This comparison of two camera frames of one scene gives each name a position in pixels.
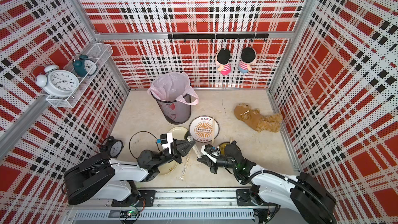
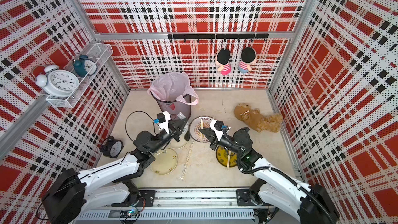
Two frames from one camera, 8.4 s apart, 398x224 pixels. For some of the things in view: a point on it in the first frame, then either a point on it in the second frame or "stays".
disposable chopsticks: x=189 y=139 → x=181 y=115
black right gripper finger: x=207 y=161 → x=210 y=134
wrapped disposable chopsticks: x=182 y=177 stays
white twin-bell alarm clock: x=57 y=83 stays
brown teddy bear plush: x=267 y=122 stays
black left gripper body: x=175 y=155 → x=172 y=132
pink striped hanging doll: x=222 y=59 stays
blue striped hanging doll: x=249 y=56 stays
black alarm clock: x=113 y=147 stays
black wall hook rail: x=211 y=37 stays
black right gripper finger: x=214 y=168 → x=213 y=145
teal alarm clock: x=83 y=65 stays
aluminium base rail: x=181 y=205 stays
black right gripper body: x=223 y=163 → x=228 y=142
